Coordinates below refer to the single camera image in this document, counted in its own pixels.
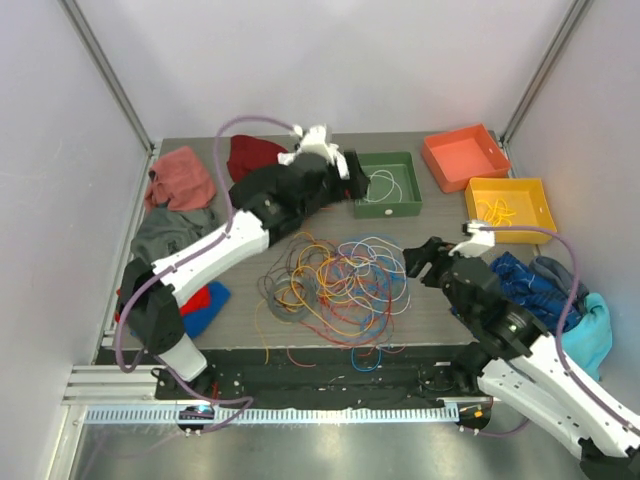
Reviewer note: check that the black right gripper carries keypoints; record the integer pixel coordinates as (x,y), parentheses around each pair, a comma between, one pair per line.
(415,258)

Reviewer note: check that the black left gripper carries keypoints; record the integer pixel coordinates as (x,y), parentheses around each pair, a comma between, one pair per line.
(356,186)

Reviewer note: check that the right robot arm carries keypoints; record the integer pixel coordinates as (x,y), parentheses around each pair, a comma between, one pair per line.
(515,359)

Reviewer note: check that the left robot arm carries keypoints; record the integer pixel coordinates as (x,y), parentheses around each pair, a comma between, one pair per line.
(269,204)

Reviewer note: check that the green plastic bin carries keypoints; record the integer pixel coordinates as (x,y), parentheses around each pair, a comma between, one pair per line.
(393,191)

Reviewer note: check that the black cloth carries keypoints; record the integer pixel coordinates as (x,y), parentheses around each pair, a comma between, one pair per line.
(300,206)

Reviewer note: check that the white cloth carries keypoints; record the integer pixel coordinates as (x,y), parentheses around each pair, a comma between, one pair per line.
(299,148)

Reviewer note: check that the orange plastic bin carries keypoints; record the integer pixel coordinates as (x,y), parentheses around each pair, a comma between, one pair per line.
(454,157)

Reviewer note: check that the yellow plastic bin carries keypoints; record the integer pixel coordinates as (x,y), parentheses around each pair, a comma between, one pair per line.
(509,202)

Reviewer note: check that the dark red cloth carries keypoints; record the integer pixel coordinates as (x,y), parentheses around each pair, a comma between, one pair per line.
(249,153)

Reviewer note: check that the grey-blue cloth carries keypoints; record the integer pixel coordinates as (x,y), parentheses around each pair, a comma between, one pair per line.
(554,272)

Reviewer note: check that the blue plaid shirt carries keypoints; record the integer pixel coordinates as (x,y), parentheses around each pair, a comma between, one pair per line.
(529,290)

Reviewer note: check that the pink cloth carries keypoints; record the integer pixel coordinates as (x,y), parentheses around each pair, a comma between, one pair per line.
(179,181)

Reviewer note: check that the turquoise cloth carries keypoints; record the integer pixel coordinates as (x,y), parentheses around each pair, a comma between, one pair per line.
(591,340)

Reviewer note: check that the bright red cloth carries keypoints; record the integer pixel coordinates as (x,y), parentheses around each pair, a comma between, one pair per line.
(194,312)

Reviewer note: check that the grey cloth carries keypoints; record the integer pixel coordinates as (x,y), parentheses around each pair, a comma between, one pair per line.
(163,232)

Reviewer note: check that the royal blue cloth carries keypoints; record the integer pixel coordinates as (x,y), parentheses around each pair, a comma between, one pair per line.
(220,295)

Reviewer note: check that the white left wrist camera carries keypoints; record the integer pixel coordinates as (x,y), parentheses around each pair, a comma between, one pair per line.
(319,137)

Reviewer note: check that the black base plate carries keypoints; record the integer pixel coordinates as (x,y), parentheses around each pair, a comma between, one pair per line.
(329,378)

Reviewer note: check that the white slotted cable duct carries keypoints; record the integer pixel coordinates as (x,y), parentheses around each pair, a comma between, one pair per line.
(202,414)

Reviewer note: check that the right aluminium frame post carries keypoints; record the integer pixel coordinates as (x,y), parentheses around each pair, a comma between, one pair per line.
(569,25)

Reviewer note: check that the aluminium frame post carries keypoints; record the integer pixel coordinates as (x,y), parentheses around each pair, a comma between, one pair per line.
(86,35)
(569,25)

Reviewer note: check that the left aluminium frame post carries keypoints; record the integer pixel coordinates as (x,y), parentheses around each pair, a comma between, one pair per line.
(86,35)

